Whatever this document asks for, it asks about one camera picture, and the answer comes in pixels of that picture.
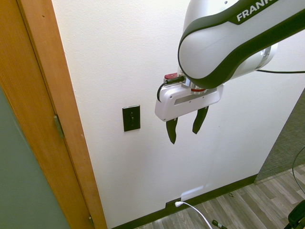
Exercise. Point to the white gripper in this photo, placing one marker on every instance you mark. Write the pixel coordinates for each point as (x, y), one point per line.
(181, 100)

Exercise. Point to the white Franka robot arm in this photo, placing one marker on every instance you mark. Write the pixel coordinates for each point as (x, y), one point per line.
(214, 43)

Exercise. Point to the black baseboard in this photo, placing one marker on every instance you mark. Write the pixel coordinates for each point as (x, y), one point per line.
(190, 198)

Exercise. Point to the black stand base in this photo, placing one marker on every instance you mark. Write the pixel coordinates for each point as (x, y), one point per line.
(297, 215)

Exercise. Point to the grey-green door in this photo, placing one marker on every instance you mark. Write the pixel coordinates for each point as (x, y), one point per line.
(21, 181)

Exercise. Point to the black light switch plate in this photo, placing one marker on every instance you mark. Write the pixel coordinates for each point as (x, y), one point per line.
(131, 118)

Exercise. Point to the black wall outlet plate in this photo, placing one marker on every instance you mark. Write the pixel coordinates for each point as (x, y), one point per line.
(173, 204)

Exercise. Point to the wooden door frame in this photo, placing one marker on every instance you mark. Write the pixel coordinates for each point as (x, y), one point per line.
(45, 114)

